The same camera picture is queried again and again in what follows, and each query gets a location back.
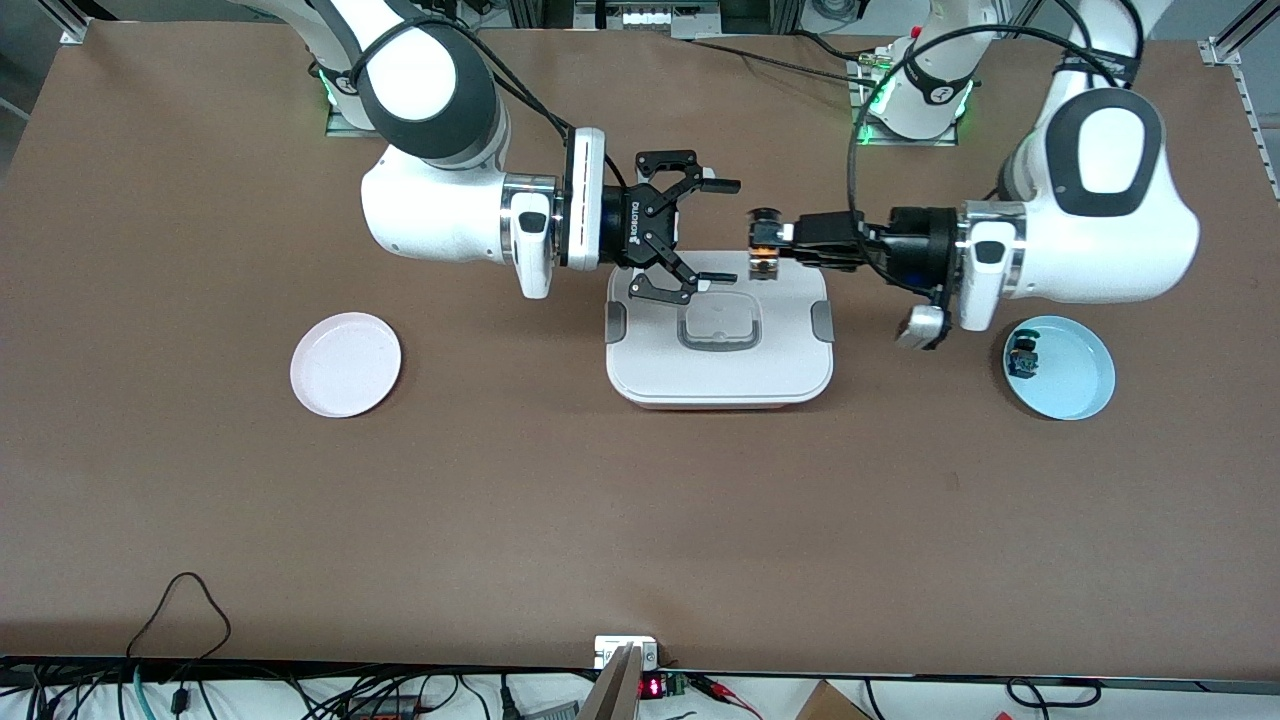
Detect orange push-button switch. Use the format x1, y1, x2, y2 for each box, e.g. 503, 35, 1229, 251
745, 207, 785, 283

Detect brown cardboard box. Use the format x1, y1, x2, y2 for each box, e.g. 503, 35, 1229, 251
795, 680, 871, 720

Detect light blue round plate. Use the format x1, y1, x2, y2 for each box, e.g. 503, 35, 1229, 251
1003, 315, 1116, 421

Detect pink round plate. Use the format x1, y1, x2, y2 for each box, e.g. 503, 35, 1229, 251
290, 312, 403, 419

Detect small white mounting block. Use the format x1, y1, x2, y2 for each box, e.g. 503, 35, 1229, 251
594, 636, 659, 669

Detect red clip test leads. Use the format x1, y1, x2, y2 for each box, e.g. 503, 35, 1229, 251
690, 675, 763, 720

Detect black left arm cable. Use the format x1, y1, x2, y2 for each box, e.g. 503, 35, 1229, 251
847, 22, 1141, 296

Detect white lunch box grey handle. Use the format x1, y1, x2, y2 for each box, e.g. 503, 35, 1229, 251
605, 255, 834, 411

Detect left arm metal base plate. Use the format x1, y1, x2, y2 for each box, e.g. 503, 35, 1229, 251
852, 60, 959, 148

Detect black base cable gold connector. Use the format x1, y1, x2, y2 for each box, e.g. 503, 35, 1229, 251
680, 38, 881, 83

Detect aluminium frame with power strip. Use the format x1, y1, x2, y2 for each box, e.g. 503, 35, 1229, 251
510, 0, 801, 41

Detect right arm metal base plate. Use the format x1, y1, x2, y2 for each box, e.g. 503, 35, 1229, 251
325, 100, 381, 138

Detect aluminium corner frame rail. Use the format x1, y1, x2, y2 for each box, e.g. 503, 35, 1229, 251
1198, 0, 1280, 201

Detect grey camera support bar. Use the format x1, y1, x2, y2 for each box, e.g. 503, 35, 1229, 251
578, 645, 646, 720

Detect black coiled floor cable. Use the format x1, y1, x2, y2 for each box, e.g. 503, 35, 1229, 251
1005, 678, 1101, 709

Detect thin black looped cable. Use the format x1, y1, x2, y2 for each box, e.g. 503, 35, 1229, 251
125, 572, 233, 661

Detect short aluminium frame profile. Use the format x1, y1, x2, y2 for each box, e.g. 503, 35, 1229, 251
45, 0, 89, 46

